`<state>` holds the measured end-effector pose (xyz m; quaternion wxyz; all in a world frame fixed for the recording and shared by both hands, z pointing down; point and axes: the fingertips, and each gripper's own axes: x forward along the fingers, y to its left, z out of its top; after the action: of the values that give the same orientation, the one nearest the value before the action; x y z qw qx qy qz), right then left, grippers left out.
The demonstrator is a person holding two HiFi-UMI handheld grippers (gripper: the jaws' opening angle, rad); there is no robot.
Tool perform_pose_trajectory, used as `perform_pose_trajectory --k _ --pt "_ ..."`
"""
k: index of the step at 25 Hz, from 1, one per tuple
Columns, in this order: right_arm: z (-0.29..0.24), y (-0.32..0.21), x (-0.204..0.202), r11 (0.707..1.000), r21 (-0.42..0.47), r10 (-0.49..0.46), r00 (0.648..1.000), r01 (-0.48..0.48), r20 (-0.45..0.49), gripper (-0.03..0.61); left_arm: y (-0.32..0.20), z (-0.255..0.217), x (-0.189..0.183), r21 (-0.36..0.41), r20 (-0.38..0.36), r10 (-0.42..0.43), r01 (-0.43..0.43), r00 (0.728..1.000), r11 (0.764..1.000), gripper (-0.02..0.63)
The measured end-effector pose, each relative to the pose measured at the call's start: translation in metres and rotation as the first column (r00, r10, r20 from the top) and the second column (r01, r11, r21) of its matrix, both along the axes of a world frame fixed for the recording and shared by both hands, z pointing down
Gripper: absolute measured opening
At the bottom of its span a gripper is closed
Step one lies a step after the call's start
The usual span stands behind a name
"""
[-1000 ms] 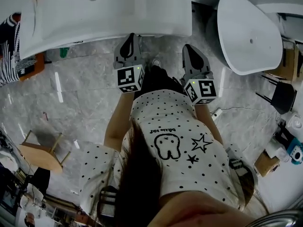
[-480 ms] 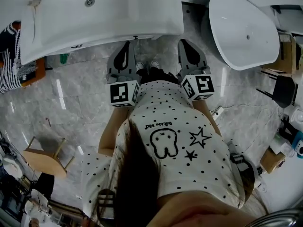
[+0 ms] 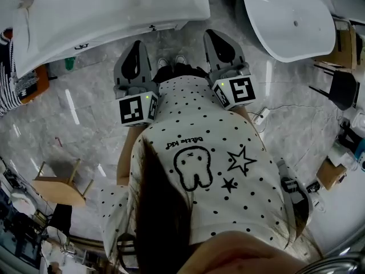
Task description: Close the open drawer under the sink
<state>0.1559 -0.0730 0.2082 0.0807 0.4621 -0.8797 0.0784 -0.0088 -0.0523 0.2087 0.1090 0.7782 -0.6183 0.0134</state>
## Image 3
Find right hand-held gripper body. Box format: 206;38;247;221
206;62;257;111

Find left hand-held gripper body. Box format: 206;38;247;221
113;81;160;128

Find person's right forearm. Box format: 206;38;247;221
235;106;259;138

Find person's left forearm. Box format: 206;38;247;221
116;123;151;187

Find black shorts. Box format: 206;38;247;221
153;63;208;84

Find white power strip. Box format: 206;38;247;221
254;107;270;126

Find white polka dot t-shirt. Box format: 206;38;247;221
98;75;314;269

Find orange box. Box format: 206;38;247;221
20;63;50;104

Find grey checked cloth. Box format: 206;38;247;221
14;70;40;96

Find black stool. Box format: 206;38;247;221
309;63;360;111

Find wooden stool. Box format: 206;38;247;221
31;158;95;208

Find large cardboard box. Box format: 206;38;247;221
313;18;359;70

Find small cardboard box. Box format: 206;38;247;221
315;156;348;191

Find navy white striped cloth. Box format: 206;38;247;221
0;29;24;116

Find black bag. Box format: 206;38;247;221
48;203;72;235

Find blue and white appliance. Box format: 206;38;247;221
354;143;365;172

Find person's chin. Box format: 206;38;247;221
178;229;316;274

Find white cable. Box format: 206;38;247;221
247;103;344;119

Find grey strap with black buckle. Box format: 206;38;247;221
275;158;314;213

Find grey head camera mount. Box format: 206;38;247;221
306;252;365;274

